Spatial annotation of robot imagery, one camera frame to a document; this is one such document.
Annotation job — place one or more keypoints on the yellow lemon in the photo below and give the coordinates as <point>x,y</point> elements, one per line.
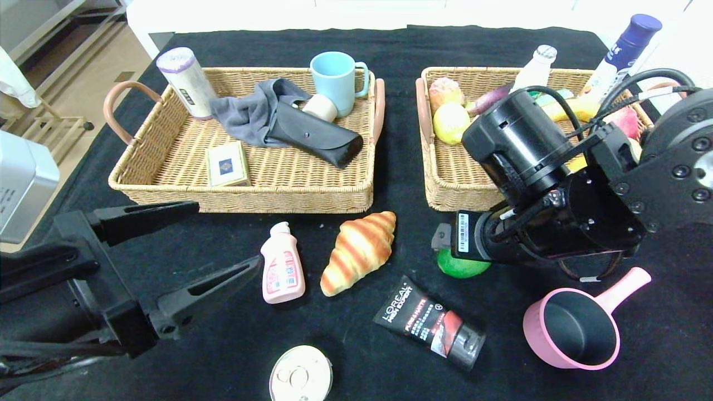
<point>451,122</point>

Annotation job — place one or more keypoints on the small beige cup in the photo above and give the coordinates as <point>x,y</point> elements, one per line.
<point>320,107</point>

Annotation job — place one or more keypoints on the orange pink peach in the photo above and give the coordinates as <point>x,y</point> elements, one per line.
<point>445,92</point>

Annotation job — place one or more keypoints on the pink saucepan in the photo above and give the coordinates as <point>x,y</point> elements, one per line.
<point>579,328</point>

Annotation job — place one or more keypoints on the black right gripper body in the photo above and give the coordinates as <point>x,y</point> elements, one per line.
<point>464,234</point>

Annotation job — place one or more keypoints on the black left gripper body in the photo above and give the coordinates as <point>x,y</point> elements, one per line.
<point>118,289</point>

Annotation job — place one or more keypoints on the white tumbler with purple lid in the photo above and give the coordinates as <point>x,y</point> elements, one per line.
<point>186,83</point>

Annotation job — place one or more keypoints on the grey shelf frame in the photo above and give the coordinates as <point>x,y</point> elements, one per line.
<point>97,19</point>

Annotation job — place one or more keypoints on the green lime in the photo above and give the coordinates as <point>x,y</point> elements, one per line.
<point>462,268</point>

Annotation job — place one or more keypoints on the pink plastic bottle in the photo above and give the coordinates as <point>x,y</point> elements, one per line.
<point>281,267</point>

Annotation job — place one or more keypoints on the white bottle with blue cap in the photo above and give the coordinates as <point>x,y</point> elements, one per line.
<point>624,50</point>

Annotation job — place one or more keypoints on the beige card box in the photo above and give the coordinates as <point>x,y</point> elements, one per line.
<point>225,164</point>

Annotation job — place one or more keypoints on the white hanging cloth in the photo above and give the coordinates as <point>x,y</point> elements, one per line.
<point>14,83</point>

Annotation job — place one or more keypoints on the black table cloth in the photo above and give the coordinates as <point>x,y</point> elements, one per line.
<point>267,42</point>

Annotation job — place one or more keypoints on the white milk drink bottle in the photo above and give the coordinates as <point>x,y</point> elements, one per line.
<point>535,72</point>

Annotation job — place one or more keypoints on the yellow banana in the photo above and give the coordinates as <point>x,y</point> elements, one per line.
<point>585,107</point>

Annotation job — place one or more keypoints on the black glasses case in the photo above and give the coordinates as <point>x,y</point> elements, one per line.
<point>312,136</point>

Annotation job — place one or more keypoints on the toy croissant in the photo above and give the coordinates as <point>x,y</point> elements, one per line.
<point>359,250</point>

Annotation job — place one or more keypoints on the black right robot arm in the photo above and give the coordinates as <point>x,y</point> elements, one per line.
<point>668,167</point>

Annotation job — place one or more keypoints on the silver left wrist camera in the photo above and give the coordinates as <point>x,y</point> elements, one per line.
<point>25,184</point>

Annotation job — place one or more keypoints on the round tin can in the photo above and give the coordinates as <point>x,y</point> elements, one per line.
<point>301,373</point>

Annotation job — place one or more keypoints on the grey cloth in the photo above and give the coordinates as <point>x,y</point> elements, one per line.
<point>245,117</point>

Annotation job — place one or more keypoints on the purple eggplant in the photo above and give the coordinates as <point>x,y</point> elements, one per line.
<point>487,100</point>

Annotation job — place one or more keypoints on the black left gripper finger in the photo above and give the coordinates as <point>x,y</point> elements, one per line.
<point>211,287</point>
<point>145,214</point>

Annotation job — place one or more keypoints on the black cosmetic tube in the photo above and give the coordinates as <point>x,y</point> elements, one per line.
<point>423,320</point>

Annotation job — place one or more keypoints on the light blue mug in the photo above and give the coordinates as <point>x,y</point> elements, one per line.
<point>334,78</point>

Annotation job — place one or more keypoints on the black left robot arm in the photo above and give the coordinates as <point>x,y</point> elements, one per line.
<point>33,312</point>

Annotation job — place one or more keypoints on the red apple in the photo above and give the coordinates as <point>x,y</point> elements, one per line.
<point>626,120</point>

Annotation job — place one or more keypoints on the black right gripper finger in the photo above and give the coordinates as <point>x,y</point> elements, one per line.
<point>442,236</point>

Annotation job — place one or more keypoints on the wooden rack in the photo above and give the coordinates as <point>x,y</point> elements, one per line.
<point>50,131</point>

